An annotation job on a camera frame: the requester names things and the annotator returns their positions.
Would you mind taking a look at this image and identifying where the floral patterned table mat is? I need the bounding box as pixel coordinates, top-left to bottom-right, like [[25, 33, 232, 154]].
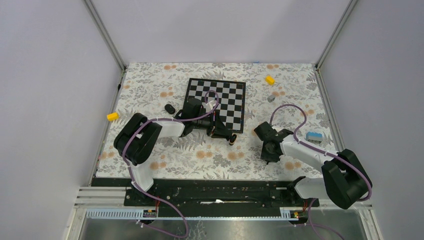
[[96, 62, 345, 182]]

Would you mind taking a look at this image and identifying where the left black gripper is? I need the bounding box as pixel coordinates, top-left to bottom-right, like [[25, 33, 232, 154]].
[[192, 111, 232, 139]]

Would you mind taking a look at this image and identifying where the yellow block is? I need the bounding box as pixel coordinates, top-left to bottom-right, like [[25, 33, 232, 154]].
[[106, 112, 120, 122], [265, 75, 275, 86]]

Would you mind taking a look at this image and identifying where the black white checkerboard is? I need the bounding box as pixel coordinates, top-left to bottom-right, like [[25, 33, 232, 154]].
[[184, 78, 246, 133]]

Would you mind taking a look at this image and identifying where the small grey block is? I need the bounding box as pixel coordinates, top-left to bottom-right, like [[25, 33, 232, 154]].
[[267, 94, 276, 103]]

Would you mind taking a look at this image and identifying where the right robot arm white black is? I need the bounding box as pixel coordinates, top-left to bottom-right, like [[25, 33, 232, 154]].
[[254, 122, 373, 210]]

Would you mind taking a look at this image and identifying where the yellow block right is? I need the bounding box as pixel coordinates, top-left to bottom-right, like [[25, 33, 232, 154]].
[[265, 75, 275, 86]]

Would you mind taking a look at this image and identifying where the purple cable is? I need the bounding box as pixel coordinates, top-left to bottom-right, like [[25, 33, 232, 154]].
[[121, 89, 220, 240], [268, 103, 374, 240]]

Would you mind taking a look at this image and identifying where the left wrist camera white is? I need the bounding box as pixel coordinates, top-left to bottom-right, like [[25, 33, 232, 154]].
[[202, 100, 217, 113]]

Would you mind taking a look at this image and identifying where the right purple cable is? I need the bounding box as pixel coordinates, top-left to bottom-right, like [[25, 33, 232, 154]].
[[268, 103, 374, 240]]

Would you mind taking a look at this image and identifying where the blue grey lego block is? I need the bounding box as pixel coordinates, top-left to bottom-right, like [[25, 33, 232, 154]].
[[305, 131, 324, 143]]

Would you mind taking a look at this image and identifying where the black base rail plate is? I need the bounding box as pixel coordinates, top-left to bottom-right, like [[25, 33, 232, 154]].
[[91, 177, 320, 218]]

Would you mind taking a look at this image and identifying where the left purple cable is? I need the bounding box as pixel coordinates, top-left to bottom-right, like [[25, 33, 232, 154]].
[[121, 89, 220, 240]]

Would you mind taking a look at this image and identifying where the black earbud charging case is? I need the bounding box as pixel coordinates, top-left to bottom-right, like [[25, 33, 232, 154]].
[[228, 134, 237, 146]]

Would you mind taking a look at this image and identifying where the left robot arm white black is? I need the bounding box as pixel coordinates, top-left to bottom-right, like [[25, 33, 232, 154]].
[[113, 98, 237, 206]]

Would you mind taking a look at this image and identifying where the yellow block left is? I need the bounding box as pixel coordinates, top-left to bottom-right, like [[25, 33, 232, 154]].
[[106, 112, 120, 122]]

